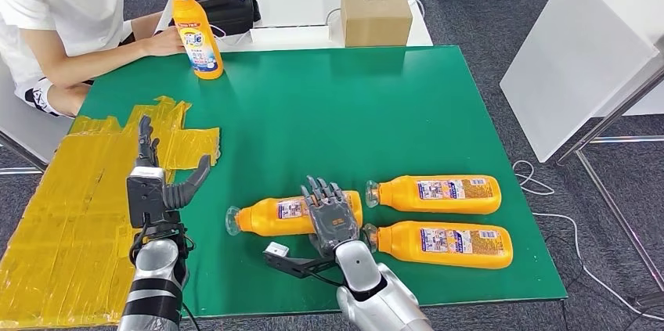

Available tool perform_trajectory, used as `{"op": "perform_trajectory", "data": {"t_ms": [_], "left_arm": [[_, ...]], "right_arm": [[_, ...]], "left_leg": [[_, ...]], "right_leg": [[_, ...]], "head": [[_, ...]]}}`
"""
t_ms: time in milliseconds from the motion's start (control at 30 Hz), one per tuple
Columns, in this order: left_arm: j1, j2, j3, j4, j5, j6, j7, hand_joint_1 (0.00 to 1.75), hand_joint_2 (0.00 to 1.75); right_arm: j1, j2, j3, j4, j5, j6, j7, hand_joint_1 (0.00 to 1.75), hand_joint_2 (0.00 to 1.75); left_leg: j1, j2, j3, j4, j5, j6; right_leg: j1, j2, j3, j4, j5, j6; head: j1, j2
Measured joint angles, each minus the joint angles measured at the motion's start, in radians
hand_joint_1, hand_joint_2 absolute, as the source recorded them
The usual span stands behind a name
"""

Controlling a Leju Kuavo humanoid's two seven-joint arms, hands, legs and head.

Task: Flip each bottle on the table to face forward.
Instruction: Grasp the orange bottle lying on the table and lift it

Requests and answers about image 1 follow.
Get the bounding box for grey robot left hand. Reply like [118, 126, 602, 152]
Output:
[133, 114, 213, 211]

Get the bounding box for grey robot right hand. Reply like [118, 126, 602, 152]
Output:
[301, 175, 362, 260]

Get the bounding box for person's right hand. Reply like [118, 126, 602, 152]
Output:
[145, 25, 186, 57]

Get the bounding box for orange detergent bottle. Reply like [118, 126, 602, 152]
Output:
[365, 174, 503, 216]
[363, 221, 514, 271]
[164, 0, 225, 81]
[226, 189, 364, 238]

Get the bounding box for white thin panel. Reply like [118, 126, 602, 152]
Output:
[155, 0, 180, 31]

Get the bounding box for black carry bag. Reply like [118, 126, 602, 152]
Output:
[192, 0, 262, 38]

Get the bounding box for yellow taped cardboard sheet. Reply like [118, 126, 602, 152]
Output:
[0, 95, 222, 329]

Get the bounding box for green table mat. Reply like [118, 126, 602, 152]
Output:
[78, 45, 569, 319]

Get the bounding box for grey bench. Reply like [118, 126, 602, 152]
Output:
[0, 59, 76, 174]

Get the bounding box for brown cardboard box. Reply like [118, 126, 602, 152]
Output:
[341, 0, 414, 49]

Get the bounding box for large white table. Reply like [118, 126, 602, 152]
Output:
[499, 0, 664, 164]

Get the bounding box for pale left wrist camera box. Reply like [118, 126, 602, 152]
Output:
[126, 166, 167, 229]

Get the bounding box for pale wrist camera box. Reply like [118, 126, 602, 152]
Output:
[126, 166, 167, 229]
[262, 242, 338, 280]

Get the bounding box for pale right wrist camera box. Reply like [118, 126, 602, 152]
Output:
[262, 242, 338, 280]

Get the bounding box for white floor cable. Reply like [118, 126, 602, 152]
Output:
[512, 160, 664, 322]

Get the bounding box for metal stand frame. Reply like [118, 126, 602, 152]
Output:
[556, 61, 664, 293]

